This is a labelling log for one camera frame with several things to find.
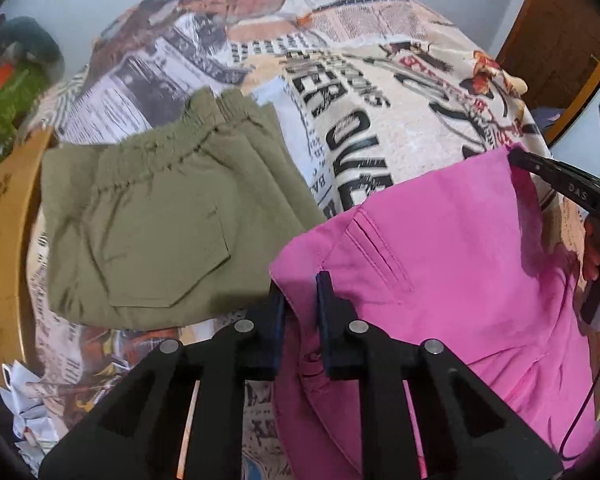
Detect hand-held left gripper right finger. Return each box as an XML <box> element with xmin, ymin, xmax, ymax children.
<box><xmin>316</xmin><ymin>271</ymin><xmax>565</xmax><ymax>480</ymax></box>

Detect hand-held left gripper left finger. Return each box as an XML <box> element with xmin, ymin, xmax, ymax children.
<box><xmin>39</xmin><ymin>280</ymin><xmax>287</xmax><ymax>480</ymax></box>

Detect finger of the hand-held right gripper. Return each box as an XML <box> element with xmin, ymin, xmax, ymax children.
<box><xmin>507</xmin><ymin>144</ymin><xmax>600</xmax><ymax>213</ymax></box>

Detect pink pants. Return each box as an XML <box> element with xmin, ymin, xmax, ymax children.
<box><xmin>269</xmin><ymin>145</ymin><xmax>600</xmax><ymax>480</ymax></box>

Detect olive green pants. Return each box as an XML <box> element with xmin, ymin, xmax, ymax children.
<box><xmin>40</xmin><ymin>87</ymin><xmax>328</xmax><ymax>331</ymax></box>

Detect wooden door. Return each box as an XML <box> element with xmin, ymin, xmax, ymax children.
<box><xmin>495</xmin><ymin>0</ymin><xmax>600</xmax><ymax>145</ymax></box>

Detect newspaper printed blanket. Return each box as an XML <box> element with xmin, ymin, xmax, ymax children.
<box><xmin>22</xmin><ymin>0</ymin><xmax>581</xmax><ymax>480</ymax></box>

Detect white crumpled plastic bag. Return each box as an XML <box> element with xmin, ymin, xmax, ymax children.
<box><xmin>0</xmin><ymin>360</ymin><xmax>58</xmax><ymax>477</ymax></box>

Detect green plant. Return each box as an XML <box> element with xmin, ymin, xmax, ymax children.
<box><xmin>0</xmin><ymin>67</ymin><xmax>48</xmax><ymax>171</ymax></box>

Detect dark green cloth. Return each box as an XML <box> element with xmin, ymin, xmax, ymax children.
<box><xmin>0</xmin><ymin>16</ymin><xmax>65</xmax><ymax>78</ymax></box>

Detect black cable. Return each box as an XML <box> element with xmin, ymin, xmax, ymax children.
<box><xmin>560</xmin><ymin>305</ymin><xmax>600</xmax><ymax>462</ymax></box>

